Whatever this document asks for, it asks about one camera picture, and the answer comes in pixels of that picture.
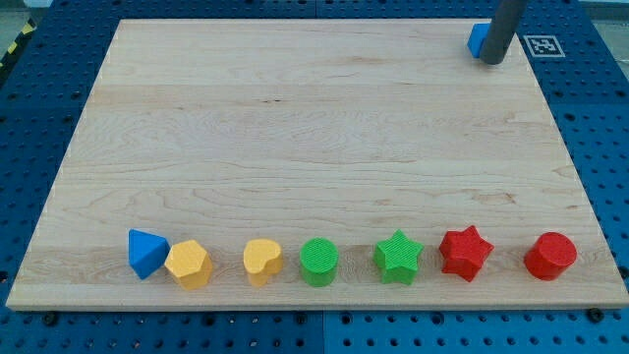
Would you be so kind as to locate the green cylinder block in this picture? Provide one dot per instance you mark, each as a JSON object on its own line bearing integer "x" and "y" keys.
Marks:
{"x": 319, "y": 261}

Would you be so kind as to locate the yellow heart block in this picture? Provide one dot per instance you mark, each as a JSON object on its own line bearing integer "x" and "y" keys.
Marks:
{"x": 262, "y": 258}

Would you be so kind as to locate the light wooden board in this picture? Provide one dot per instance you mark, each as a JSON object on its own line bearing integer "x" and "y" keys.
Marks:
{"x": 226, "y": 131}

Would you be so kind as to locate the green star block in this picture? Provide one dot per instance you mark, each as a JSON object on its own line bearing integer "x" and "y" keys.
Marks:
{"x": 397, "y": 258}

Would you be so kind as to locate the yellow hexagon block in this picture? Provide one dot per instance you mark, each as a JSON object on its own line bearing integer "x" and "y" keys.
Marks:
{"x": 189, "y": 264}

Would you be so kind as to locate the red star block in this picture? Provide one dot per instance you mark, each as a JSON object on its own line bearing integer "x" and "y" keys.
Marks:
{"x": 464, "y": 252}

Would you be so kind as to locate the blue triangular prism block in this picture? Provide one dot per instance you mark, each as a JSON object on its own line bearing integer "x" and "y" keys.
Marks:
{"x": 146, "y": 252}

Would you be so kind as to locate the blue cube block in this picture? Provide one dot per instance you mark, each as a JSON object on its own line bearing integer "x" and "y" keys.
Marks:
{"x": 476, "y": 38}

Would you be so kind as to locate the red cylinder block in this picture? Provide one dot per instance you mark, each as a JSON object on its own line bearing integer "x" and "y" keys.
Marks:
{"x": 550, "y": 256}

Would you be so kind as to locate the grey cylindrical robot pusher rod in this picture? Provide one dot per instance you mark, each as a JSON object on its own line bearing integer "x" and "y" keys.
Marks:
{"x": 501, "y": 30}

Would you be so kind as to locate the white fiducial marker tag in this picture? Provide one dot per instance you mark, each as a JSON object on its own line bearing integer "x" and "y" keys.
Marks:
{"x": 544, "y": 46}

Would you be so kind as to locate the black bolt front left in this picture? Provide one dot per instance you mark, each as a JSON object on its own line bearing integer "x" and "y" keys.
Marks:
{"x": 50, "y": 319}

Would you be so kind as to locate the black bolt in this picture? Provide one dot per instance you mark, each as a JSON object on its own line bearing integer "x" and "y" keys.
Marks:
{"x": 50, "y": 319}
{"x": 595, "y": 315}

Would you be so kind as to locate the black bolt front right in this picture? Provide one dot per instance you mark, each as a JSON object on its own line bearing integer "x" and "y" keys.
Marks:
{"x": 595, "y": 315}

